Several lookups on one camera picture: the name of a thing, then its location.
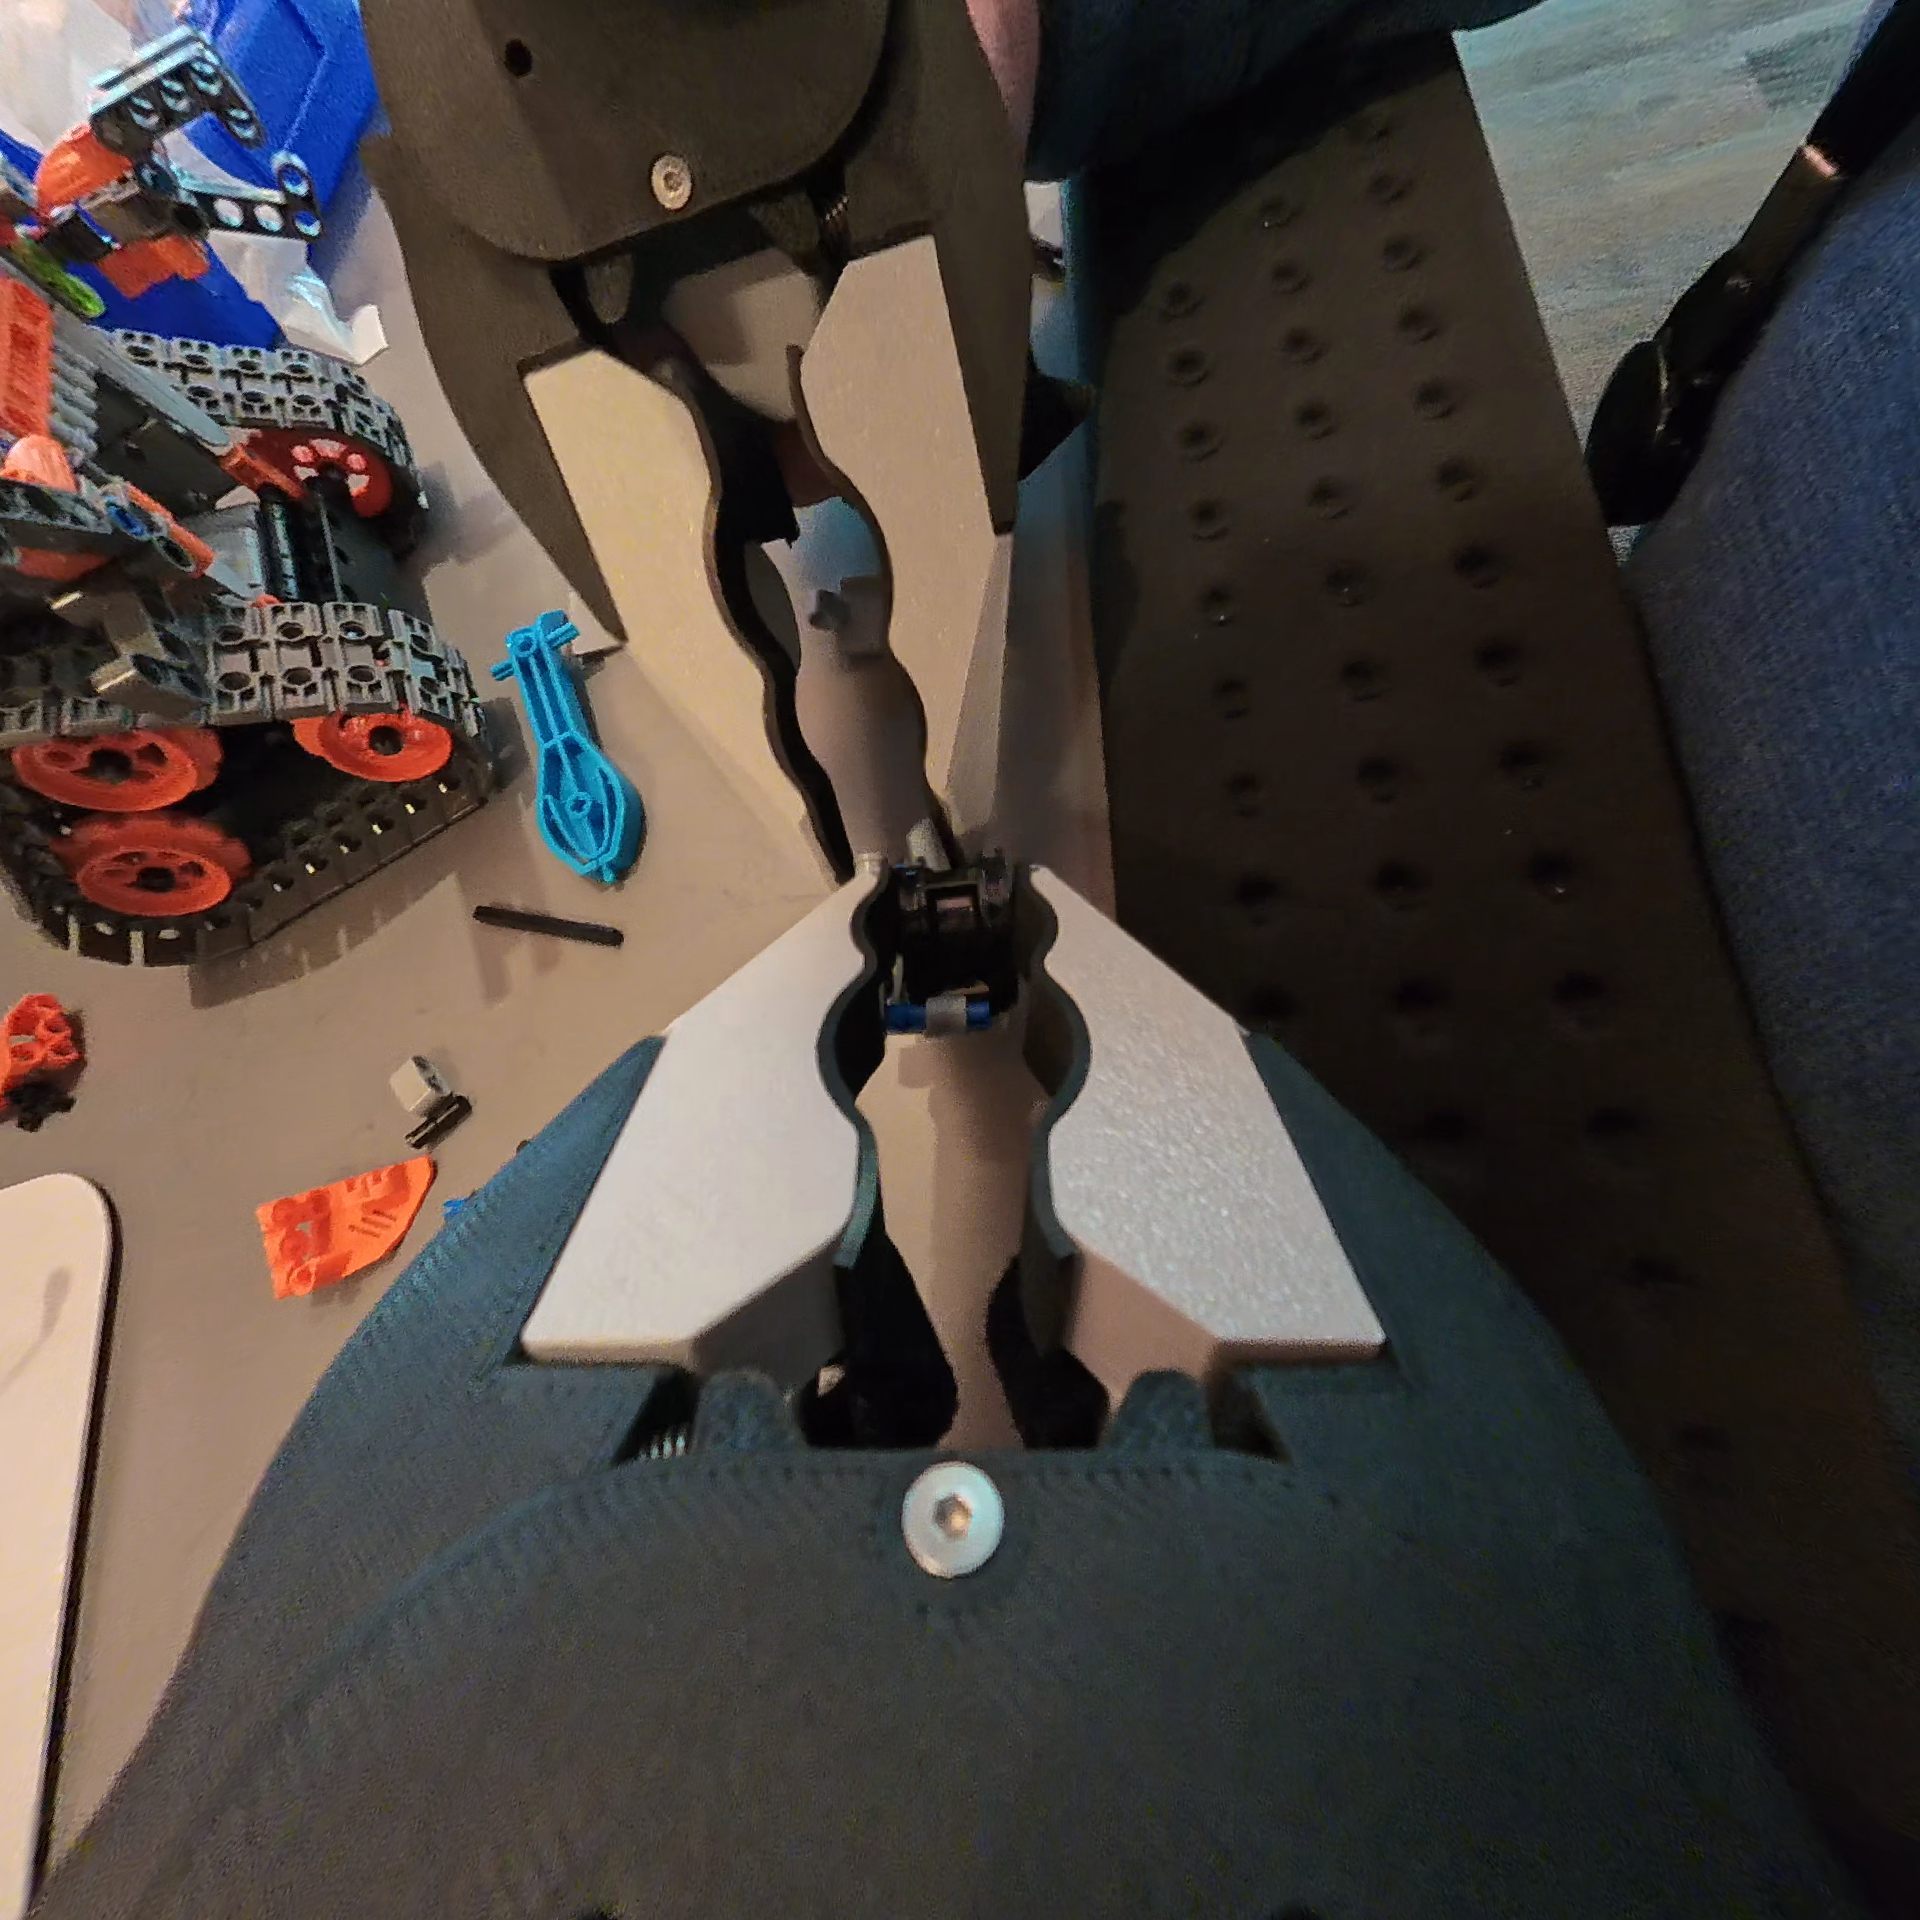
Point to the person's blue-clothed body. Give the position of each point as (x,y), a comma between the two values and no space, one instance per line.
(1799,751)

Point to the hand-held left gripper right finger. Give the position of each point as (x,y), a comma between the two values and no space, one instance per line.
(1201,1201)

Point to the black pin connector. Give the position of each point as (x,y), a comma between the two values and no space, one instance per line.
(437,1117)

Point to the tracked toy robot vehicle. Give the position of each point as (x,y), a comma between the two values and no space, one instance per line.
(270,360)

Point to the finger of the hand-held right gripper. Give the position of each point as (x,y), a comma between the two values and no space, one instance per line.
(915,421)
(630,480)

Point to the clear plastic bags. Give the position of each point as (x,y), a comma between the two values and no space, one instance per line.
(340,323)

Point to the small orange toy piece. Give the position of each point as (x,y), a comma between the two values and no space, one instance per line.
(37,1043)

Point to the orange plastic panel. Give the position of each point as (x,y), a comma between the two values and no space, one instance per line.
(347,1224)

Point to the black perforated board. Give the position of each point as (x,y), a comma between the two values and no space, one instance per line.
(1350,599)

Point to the blue storage bin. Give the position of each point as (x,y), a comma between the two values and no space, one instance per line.
(301,59)

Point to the black badge reel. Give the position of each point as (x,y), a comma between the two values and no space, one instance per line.
(1641,434)

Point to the black toy wheel assembly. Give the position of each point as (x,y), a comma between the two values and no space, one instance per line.
(953,931)

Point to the blue brick separator tool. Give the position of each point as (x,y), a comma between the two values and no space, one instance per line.
(547,674)

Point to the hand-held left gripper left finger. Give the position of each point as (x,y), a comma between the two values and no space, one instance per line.
(691,1201)

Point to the black axle rod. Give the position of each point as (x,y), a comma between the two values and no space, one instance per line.
(547,927)

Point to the person's right forearm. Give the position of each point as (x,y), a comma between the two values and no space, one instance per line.
(1201,59)

